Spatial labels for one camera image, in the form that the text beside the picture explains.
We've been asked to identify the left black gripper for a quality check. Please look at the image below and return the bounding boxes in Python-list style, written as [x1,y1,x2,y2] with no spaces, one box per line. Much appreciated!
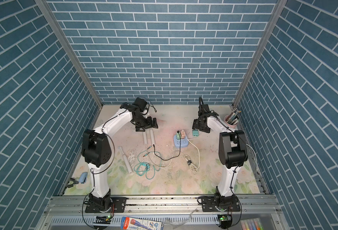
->
[133,114,159,132]

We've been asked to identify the teal small plug adapter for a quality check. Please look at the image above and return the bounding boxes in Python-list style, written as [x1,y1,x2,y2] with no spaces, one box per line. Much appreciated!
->
[192,129,199,137]

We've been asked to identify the white electric toothbrush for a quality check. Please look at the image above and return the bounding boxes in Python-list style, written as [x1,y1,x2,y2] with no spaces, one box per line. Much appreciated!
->
[149,128,155,146]
[118,146,133,174]
[142,132,148,146]

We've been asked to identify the pink plug adapter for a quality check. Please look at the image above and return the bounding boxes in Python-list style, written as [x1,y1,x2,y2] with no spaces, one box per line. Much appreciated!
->
[180,130,186,139]

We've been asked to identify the black cable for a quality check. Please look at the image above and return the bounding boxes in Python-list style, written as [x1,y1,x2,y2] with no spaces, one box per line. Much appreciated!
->
[152,137,182,162]

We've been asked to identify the white charging cable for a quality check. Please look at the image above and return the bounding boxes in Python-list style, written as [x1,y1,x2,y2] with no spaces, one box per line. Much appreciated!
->
[145,137,201,175]

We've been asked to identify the teal charging cable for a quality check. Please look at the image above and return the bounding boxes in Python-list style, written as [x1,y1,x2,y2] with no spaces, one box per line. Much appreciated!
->
[134,148,163,180]

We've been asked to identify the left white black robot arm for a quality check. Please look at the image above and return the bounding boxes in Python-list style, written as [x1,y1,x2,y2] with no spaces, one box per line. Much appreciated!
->
[81,97,158,211]

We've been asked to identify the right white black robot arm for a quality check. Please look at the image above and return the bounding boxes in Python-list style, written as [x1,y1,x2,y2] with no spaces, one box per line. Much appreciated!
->
[192,98,248,206]

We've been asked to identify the blue power strip cube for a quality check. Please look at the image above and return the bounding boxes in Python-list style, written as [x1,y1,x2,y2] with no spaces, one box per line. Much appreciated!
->
[173,135,189,149]

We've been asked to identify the pink pen holder cup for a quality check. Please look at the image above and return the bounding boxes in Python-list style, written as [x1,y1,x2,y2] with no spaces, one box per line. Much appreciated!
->
[224,115,239,128]

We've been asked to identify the red blue package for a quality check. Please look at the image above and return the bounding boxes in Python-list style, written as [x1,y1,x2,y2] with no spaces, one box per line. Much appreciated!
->
[121,217,164,230]

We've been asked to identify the clear plastic bag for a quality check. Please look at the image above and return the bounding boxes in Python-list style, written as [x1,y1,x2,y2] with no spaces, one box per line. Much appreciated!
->
[164,209,198,229]

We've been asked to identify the coloured marker set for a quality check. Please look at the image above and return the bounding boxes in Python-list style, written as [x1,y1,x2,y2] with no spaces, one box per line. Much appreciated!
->
[240,218,264,230]

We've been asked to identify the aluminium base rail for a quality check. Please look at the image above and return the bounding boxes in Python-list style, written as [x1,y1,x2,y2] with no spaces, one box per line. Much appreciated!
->
[36,194,289,230]

